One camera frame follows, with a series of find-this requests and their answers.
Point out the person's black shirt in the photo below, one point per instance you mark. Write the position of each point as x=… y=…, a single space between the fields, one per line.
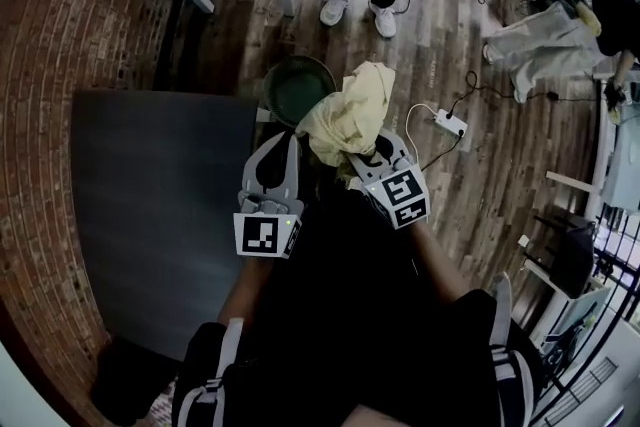
x=360 y=315

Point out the black metal railing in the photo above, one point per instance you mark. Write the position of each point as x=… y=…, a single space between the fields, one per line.
x=610 y=275

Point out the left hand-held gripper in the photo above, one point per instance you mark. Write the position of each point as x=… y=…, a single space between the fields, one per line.
x=262 y=235

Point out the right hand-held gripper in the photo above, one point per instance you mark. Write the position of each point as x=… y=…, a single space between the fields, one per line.
x=402 y=195

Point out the person's left forearm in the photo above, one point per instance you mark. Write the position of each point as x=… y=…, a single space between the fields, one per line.
x=245 y=290

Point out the dark green bucket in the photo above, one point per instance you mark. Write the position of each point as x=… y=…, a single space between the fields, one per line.
x=290 y=90

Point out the person's right forearm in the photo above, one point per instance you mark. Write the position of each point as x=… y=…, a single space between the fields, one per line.
x=440 y=260

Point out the pale yellow clothes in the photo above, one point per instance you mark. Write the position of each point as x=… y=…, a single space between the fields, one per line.
x=355 y=115

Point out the white power strip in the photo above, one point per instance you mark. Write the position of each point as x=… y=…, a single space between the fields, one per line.
x=451 y=122

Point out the white metal table frame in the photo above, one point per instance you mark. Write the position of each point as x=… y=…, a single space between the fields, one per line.
x=595 y=185

